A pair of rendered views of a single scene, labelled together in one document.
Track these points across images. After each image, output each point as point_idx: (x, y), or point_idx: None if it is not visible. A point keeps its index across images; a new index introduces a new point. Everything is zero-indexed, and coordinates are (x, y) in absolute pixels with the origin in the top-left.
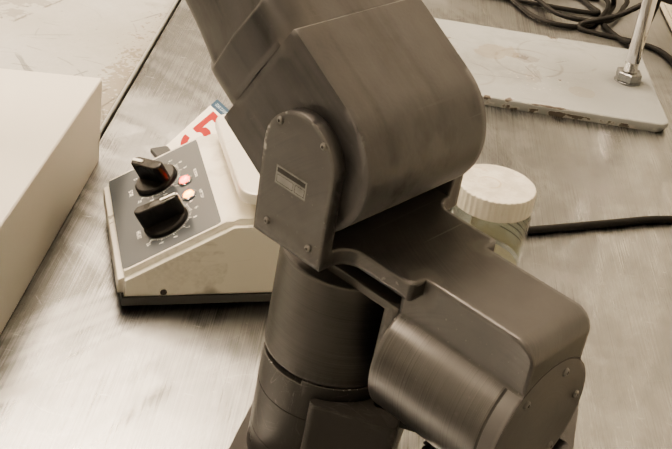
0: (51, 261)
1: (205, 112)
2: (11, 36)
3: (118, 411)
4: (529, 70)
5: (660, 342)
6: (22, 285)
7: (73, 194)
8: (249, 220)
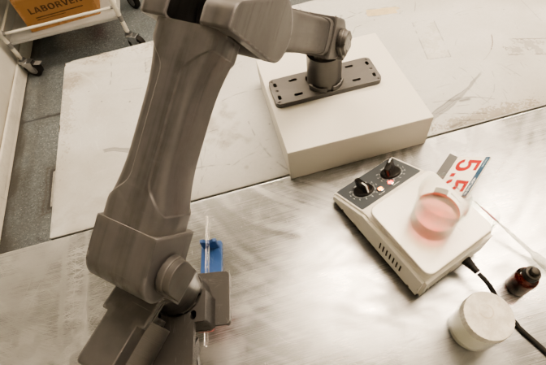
0: (346, 167)
1: (480, 158)
2: (493, 62)
3: (281, 228)
4: None
5: None
6: (320, 168)
7: (386, 149)
8: (369, 219)
